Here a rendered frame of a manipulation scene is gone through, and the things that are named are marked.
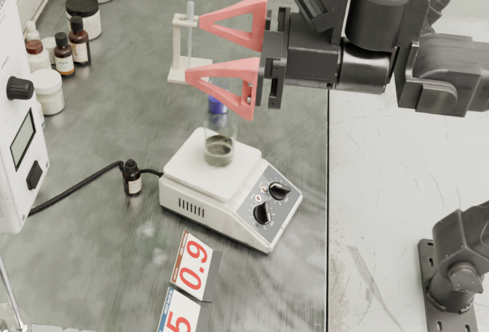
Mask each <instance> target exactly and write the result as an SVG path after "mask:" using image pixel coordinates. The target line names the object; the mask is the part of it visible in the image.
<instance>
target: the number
mask: <svg viewBox="0 0 489 332"><path fill-rule="evenodd" d="M196 308H197V305H195V304H193V303H192V302H190V301H189V300H187V299H185V298H184V297H182V296H181V295H179V294H178V293H176V292H175V291H173V295H172V300H171V303H170V308H169V311H168V314H167V319H166V323H165V325H164V330H163V332H191V331H192V328H193V324H194V318H195V314H196Z"/></svg>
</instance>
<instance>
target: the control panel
mask: <svg viewBox="0 0 489 332"><path fill-rule="evenodd" d="M274 181H278V182H280V183H282V184H283V185H286V186H289V187H290V188H291V189H292V190H291V192H289V193H288V194H287V195H286V197H285V198H284V199H283V200H276V199H274V198H273V197H272V196H271V195H270V192H269V186H270V184H271V183H272V182H274ZM262 188H265V189H266V192H263V191H262ZM300 195H301V193H300V192H299V191H298V190H297V189H295V188H294V187H293V186H292V185H291V184H290V183H289V182H288V181H286V180H285V179H284V178H283V177H282V176H281V175H280V174H279V173H278V172H277V171H276V170H275V169H274V168H273V167H272V166H271V165H268V166H267V168H266V169H265V170H264V172H263V173H262V175H261V176H260V178H259V179H258V181H257V182H256V184H255V185H254V187H253V188H252V189H251V191H250V193H249V194H248V195H247V197H246V198H245V200H244V202H243V203H242V204H241V205H240V207H239V209H238V210H237V212H236V213H237V215H239V216H240V217H241V218H242V219H243V220H244V221H246V222H247V223H248V224H249V225H250V226H251V227H252V228H254V230H256V232H257V233H259V234H260V235H261V236H262V237H263V238H264V239H265V240H267V241H268V242H269V243H272V242H273V240H274V238H275V237H276V235H277V233H278V231H279V230H280V228H281V227H282V225H283V223H284V222H285V220H286V218H287V217H288V215H289V213H290V211H291V210H292V209H293V206H294V205H295V203H296V202H297V200H298V198H299V196H300ZM257 196H259V197H260V198H261V199H260V200H259V201H258V200H257V199H256V197H257ZM265 201H267V202H269V206H270V211H271V216H272V217H271V221H270V222H269V223H268V224H266V225H263V224H260V223H258V222H257V221H256V220H255V217H254V215H253V211H254V208H255V207H256V206H257V205H261V204H262V203H264V202H265Z"/></svg>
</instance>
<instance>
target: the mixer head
mask: <svg viewBox="0 0 489 332"><path fill-rule="evenodd" d="M48 168H49V160H48V156H47V149H46V145H45V141H44V135H43V131H42V127H41V120H40V116H39V110H38V106H37V102H36V96H35V92H34V85H33V82H32V78H31V71H30V68H29V64H28V57H27V53H26V49H25V43H24V39H23V32H22V28H21V24H20V18H19V14H18V10H17V4H16V0H0V233H3V234H18V233H20V231H21V230H22V227H23V225H24V223H25V220H26V219H27V216H28V214H29V212H30V209H31V207H32V205H33V202H34V200H35V199H36V195H37V194H38V191H39V189H40V187H41V184H42V182H43V180H44V177H45V175H46V174H47V171H48Z"/></svg>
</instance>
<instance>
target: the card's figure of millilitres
mask: <svg viewBox="0 0 489 332"><path fill-rule="evenodd" d="M209 253H210V249H209V248H208V247H206V246H205V245H203V244H202V243H201V242H199V241H198V240H196V239H194V238H193V237H192V236H191V235H188V239H187V242H186V246H185V250H184V253H183V258H182V261H181V264H180V269H179V272H178V278H177V280H176V282H178V283H179V284H181V285H182V286H184V287H185V288H187V289H189V290H190V291H192V292H193V293H195V294H196V295H198V296H200V292H201V289H202V283H203V279H204V273H205V269H206V266H207V260H208V256H209Z"/></svg>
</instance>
